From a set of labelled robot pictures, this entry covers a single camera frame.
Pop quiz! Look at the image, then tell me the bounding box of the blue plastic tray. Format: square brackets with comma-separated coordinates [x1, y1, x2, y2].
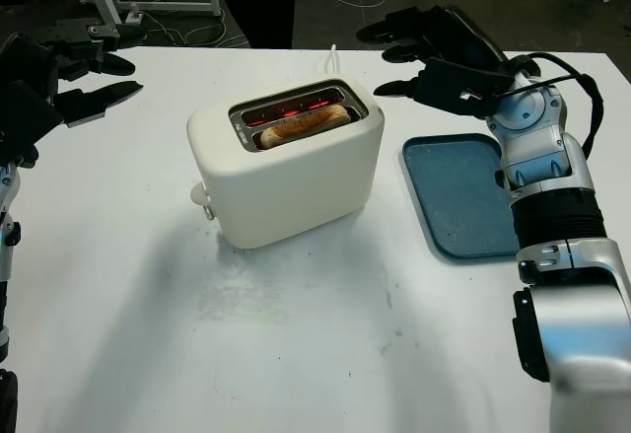
[399, 132, 522, 260]

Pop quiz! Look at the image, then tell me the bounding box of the thin white power strip cable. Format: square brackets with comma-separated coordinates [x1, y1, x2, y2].
[141, 8, 229, 47]

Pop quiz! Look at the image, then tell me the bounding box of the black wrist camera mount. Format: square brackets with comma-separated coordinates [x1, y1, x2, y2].
[0, 80, 66, 168]
[412, 56, 515, 119]

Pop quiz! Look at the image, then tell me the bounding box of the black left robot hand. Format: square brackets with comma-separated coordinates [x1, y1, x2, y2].
[0, 19, 147, 129]

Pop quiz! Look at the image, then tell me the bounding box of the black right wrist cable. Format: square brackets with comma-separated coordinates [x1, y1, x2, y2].
[502, 51, 605, 159]

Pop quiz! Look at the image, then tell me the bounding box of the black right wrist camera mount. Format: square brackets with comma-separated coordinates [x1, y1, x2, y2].
[412, 56, 515, 119]

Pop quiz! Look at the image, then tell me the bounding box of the person in black trousers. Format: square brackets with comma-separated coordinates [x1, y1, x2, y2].
[235, 0, 296, 49]

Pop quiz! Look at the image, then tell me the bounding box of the white toaster power cord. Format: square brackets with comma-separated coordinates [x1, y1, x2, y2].
[322, 43, 342, 77]

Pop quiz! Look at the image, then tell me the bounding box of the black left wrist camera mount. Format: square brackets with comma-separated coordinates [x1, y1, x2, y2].
[0, 80, 66, 168]

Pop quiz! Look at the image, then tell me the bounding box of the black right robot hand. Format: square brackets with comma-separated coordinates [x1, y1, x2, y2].
[355, 4, 509, 100]

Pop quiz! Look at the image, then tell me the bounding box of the cream white toaster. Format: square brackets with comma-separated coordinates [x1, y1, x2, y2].
[185, 73, 386, 251]

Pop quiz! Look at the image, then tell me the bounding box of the browned toast slice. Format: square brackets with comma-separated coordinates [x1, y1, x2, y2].
[259, 104, 353, 151]

